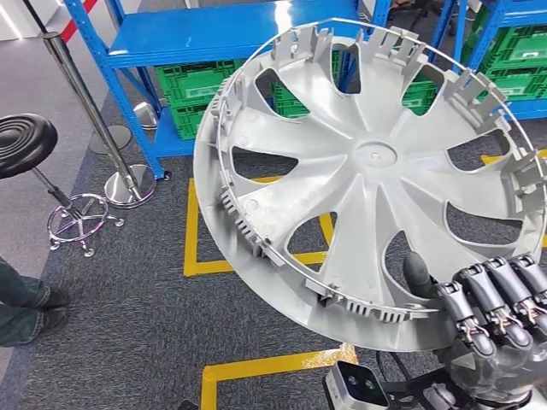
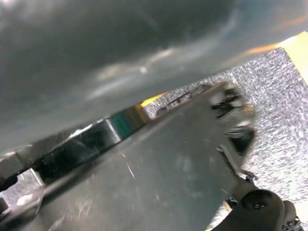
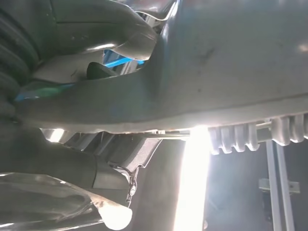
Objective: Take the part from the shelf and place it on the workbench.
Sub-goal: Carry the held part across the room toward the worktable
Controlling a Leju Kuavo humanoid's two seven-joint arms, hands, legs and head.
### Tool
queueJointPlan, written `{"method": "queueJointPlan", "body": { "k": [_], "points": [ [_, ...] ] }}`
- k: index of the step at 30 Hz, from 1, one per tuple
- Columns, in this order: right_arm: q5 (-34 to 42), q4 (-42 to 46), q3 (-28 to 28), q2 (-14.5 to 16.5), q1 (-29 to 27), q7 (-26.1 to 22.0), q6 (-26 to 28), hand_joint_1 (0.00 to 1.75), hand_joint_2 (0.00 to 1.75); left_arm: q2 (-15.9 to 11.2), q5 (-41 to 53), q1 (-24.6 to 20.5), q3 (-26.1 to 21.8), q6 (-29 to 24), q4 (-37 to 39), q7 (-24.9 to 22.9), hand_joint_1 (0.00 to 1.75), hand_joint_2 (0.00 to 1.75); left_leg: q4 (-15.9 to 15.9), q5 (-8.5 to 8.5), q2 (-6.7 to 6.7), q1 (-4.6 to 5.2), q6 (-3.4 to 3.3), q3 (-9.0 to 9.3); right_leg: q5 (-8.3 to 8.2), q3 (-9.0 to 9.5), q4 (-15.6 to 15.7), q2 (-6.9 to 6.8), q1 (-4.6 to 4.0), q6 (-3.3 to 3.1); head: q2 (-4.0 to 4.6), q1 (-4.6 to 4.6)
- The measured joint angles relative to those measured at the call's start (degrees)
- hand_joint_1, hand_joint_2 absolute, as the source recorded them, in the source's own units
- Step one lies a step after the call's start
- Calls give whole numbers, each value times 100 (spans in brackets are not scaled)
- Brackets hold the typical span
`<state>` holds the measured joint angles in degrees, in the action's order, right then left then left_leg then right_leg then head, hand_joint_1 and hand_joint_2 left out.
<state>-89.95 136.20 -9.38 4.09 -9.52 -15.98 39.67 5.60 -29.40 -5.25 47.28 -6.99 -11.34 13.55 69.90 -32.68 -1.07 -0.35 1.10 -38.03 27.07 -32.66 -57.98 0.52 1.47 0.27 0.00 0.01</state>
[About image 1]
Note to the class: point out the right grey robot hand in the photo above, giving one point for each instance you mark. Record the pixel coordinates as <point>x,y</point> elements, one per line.
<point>491,339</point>

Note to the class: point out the grey plastic wheel hubcap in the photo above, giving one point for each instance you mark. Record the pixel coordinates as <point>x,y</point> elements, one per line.
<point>372,170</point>

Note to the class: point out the blue metal shelf rack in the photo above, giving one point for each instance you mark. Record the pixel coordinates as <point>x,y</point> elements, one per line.
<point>192,34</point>
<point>527,110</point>

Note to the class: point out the person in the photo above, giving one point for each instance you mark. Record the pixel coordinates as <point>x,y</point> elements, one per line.
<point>26,308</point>

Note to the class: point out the red barrier belt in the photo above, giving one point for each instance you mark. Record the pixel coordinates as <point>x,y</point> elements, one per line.
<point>75,22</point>

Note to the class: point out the black stool chrome base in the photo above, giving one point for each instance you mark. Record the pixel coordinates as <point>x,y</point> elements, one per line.
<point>26,144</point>

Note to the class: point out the black barrier belt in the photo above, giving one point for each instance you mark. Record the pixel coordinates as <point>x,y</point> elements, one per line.
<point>36,17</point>

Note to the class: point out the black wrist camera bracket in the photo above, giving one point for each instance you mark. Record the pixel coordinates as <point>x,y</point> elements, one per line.
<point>418,390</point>

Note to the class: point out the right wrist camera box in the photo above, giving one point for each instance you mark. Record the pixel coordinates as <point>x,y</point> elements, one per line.
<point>354,387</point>

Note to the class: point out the chrome stanchion post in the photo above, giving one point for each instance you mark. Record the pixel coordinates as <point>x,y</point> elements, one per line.
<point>128,189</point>
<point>145,116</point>

